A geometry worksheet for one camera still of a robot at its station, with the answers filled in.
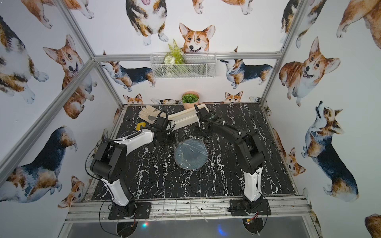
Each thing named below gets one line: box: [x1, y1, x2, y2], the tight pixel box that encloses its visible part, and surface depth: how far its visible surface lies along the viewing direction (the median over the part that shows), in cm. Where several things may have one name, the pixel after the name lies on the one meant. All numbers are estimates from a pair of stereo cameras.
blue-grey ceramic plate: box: [174, 137, 209, 171], surface depth 93 cm
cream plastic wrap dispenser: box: [166, 103, 210, 131], surface depth 107 cm
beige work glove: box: [138, 105, 162, 124], surface depth 116 cm
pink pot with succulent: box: [181, 90, 200, 110], surface depth 109 cm
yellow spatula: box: [135, 121, 147, 131], surface depth 112 cm
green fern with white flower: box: [163, 38, 186, 78], surface depth 84 cm
